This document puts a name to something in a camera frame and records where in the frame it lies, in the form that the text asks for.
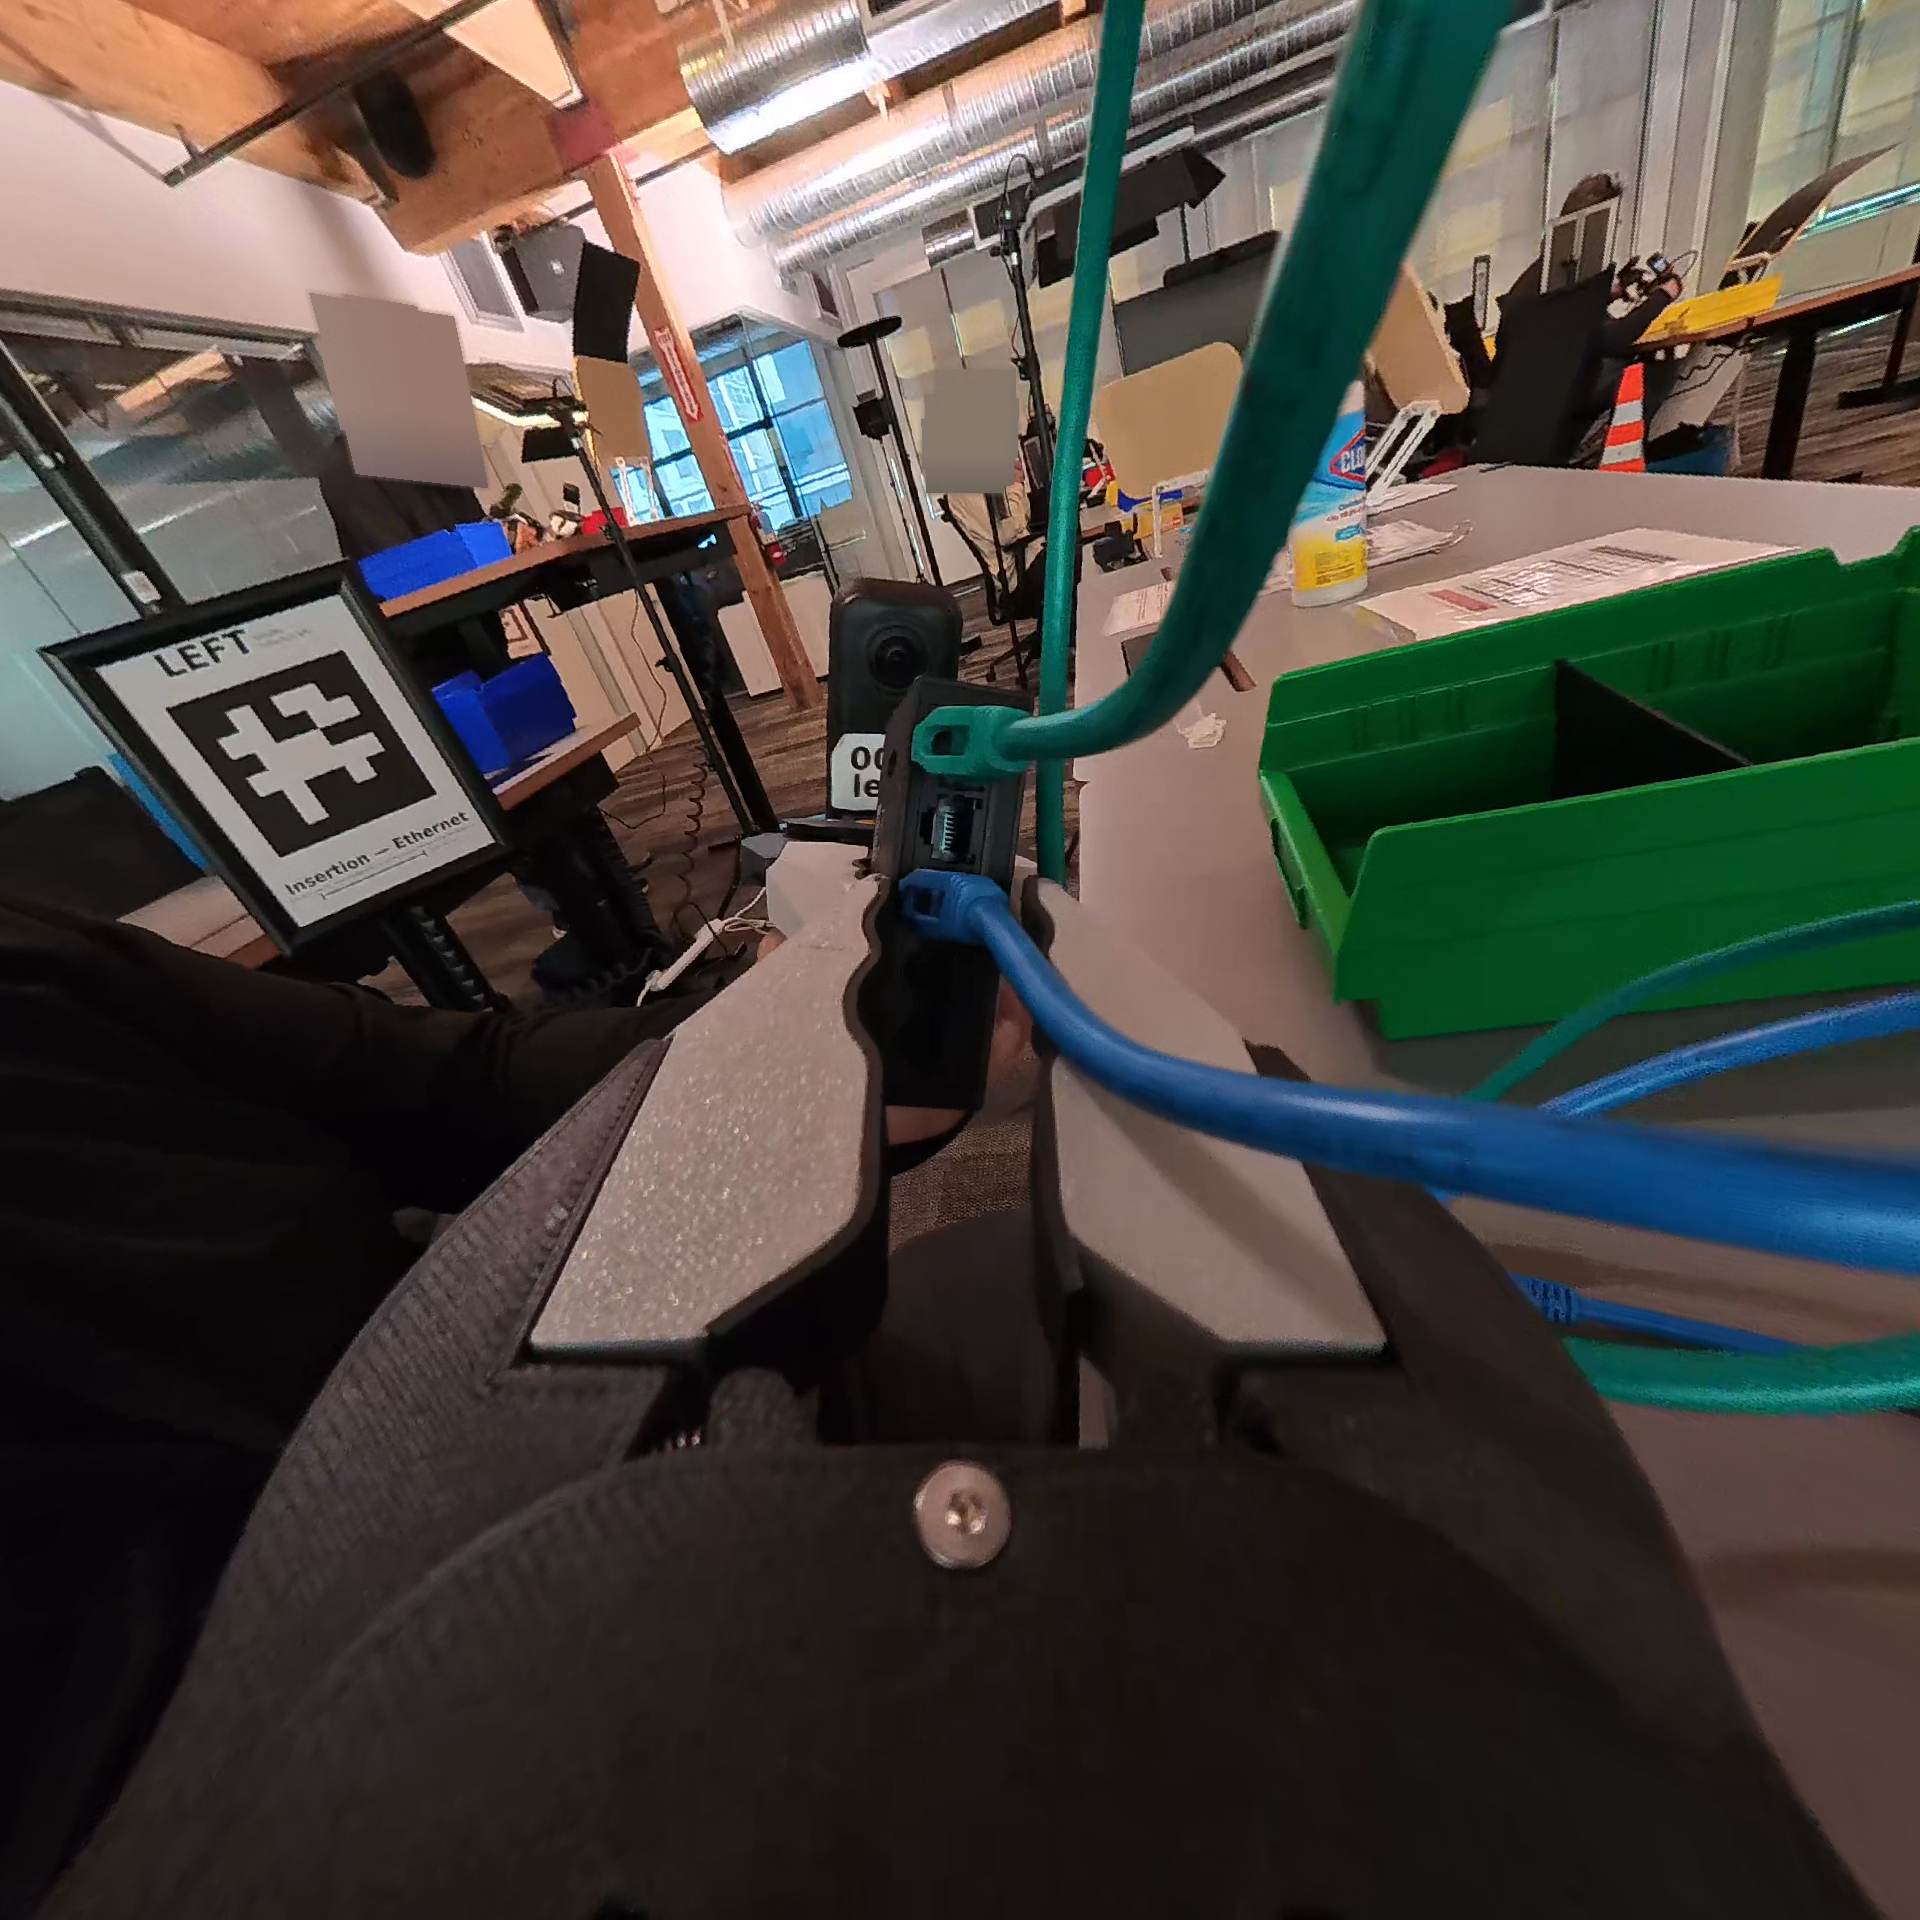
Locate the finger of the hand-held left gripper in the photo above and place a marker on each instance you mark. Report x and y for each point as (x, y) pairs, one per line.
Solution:
(810, 884)

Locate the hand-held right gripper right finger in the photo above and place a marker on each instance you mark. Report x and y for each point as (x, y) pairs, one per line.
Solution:
(1201, 1245)

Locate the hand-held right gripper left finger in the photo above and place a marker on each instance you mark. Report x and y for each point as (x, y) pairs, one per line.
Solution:
(734, 1170)

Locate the black network switch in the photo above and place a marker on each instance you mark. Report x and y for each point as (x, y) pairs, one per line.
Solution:
(938, 1034)

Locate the green plastic bin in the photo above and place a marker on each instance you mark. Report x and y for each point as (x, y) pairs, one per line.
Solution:
(1574, 914)

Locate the person's left hand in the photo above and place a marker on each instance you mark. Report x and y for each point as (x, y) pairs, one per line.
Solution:
(1012, 1064)

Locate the small clear plastic case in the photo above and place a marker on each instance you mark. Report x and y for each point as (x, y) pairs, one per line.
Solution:
(1201, 730)

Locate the blue storage bin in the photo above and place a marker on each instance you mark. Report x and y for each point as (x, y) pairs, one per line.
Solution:
(435, 563)
(510, 713)

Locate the black monitor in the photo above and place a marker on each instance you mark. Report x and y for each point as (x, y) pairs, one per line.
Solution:
(1184, 323)

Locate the black flag panel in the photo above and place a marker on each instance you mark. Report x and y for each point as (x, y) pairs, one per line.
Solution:
(609, 300)

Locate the disinfecting wipes canister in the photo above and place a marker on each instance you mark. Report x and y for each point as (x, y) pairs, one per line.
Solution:
(1335, 563)

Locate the framed marker sign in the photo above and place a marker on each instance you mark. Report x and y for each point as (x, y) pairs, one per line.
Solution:
(300, 750)

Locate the black bin divider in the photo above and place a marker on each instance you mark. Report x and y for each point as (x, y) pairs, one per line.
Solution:
(1620, 735)

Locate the printed paper sheet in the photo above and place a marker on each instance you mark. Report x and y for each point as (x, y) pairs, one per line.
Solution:
(1574, 578)

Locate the orange traffic cone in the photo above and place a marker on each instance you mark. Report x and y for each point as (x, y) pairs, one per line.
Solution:
(1625, 428)

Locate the silver ventilation duct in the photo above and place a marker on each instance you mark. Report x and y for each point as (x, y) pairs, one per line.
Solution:
(781, 82)

